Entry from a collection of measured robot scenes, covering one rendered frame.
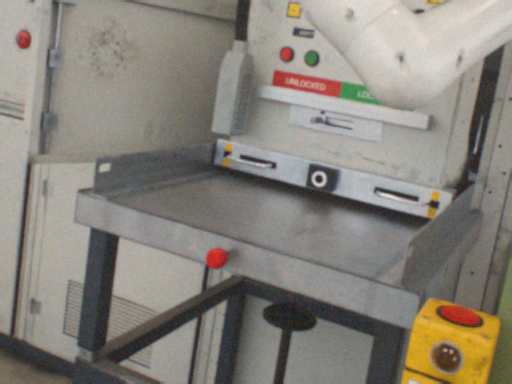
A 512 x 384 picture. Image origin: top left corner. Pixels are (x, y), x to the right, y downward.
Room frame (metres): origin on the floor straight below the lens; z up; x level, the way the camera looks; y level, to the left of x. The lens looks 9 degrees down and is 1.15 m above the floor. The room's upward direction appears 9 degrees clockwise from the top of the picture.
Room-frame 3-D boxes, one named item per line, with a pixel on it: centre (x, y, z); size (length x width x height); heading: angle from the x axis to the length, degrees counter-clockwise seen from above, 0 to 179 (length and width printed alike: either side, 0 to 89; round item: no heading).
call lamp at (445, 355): (0.60, -0.20, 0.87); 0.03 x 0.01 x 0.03; 67
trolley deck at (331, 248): (1.28, -0.07, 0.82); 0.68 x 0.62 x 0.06; 157
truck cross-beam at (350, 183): (1.37, -0.11, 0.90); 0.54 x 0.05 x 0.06; 67
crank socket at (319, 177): (1.33, -0.09, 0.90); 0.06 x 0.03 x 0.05; 67
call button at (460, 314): (0.65, -0.22, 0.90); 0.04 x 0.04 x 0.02
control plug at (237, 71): (1.37, 0.12, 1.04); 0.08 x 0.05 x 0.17; 157
